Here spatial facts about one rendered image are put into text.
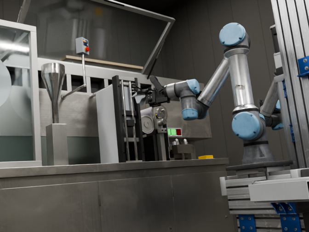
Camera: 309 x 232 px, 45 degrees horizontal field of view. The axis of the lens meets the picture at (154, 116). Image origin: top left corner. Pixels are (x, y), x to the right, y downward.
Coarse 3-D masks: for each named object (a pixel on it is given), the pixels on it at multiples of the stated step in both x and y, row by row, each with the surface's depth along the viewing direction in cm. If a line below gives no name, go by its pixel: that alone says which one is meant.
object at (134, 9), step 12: (24, 0) 216; (96, 0) 236; (108, 0) 240; (24, 12) 219; (144, 12) 261; (168, 24) 280; (156, 48) 290; (48, 60) 251; (156, 60) 296; (144, 72) 302
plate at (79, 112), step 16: (48, 96) 243; (80, 96) 258; (48, 112) 240; (64, 112) 248; (80, 112) 256; (96, 112) 264; (176, 112) 315; (208, 112) 342; (80, 128) 253; (96, 128) 261; (192, 128) 324; (208, 128) 337
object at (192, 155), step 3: (189, 141) 341; (192, 141) 344; (189, 144) 341; (192, 144) 343; (189, 153) 341; (192, 153) 340; (189, 156) 341; (192, 156) 340; (195, 156) 342; (189, 159) 340
